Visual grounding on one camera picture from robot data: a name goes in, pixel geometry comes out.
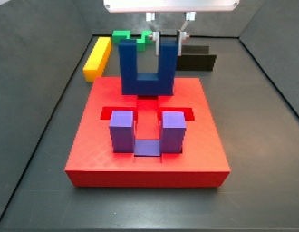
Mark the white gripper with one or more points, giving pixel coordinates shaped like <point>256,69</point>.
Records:
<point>173,6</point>

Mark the blue U-shaped block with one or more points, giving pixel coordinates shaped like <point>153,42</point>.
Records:
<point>146,83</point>

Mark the black angled fixture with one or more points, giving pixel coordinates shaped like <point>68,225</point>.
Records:
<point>194,59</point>

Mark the red base board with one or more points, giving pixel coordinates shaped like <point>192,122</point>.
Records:
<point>96,166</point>

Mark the green zigzag block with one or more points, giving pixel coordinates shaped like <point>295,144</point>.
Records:
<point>125,35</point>

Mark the yellow long block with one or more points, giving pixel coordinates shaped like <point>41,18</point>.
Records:
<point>97,59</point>

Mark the purple U-shaped block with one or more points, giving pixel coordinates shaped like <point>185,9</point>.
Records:
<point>146,135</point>

